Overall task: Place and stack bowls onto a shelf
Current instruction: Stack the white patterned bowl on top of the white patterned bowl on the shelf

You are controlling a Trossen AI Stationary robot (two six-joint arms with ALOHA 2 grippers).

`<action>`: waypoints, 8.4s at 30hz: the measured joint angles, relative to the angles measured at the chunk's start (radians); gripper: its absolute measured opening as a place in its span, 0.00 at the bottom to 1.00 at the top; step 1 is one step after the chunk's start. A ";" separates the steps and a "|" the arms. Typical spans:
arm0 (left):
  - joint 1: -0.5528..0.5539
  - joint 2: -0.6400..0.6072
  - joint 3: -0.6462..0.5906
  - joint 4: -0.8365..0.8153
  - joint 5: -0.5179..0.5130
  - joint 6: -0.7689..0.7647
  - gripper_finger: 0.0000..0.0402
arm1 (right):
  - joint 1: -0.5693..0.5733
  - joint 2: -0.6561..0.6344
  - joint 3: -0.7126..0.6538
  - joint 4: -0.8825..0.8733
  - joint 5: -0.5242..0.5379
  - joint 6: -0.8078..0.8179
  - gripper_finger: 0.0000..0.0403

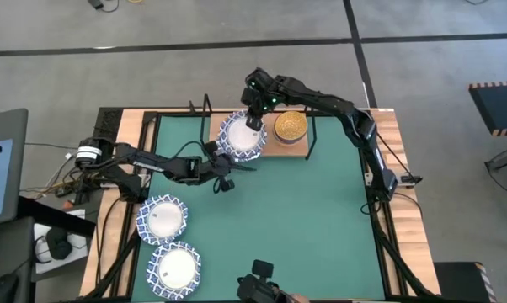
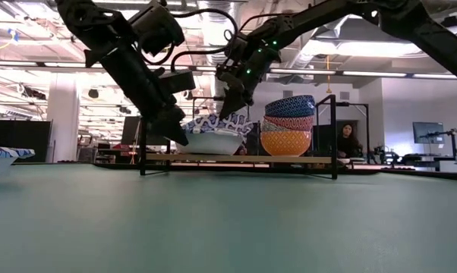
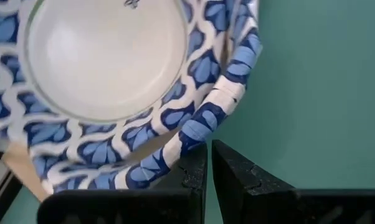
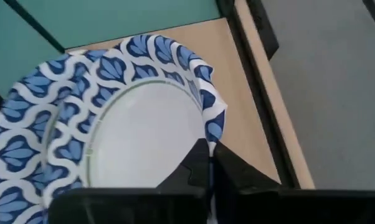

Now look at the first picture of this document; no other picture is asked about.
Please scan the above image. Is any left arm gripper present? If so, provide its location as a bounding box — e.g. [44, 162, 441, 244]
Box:
[200, 141, 258, 194]

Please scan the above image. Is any blue white patterned paper plate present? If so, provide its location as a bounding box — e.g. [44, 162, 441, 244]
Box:
[135, 194, 189, 247]
[216, 109, 268, 163]
[146, 240, 202, 301]

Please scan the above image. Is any yellow bowl with blue outside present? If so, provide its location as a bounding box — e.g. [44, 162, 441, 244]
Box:
[272, 110, 310, 147]

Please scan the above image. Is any wooden shelf board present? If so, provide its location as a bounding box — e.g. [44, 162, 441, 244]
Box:
[209, 112, 310, 158]

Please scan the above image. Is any green table mat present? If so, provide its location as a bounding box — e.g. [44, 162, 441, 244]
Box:
[131, 115, 386, 302]

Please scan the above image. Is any black ventilated box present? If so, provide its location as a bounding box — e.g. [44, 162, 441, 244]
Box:
[93, 107, 124, 142]

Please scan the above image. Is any white paper sheet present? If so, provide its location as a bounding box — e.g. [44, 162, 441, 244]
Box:
[33, 208, 95, 274]

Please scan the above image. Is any black desk edge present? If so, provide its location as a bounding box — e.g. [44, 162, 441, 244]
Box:
[17, 195, 97, 239]

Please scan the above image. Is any black power adapter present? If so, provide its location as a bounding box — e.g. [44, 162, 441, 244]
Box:
[87, 0, 120, 13]

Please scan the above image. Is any black box with striped edge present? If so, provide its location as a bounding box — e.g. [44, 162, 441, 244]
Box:
[434, 261, 497, 303]

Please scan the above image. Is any black mat with striped edge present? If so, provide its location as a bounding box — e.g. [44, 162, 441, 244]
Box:
[467, 80, 507, 137]

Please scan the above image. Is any black computer mouse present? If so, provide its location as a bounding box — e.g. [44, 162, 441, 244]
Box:
[0, 272, 19, 303]

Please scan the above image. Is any black wire shelf frame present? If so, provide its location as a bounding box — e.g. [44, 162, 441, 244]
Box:
[189, 93, 333, 162]

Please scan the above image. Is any black metal rig frame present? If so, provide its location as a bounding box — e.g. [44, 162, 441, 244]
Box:
[84, 107, 448, 303]

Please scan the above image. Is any black handheld camera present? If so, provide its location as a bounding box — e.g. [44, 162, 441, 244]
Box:
[236, 259, 286, 303]

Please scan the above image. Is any black cable bundle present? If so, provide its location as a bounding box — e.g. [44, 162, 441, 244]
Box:
[24, 142, 111, 203]

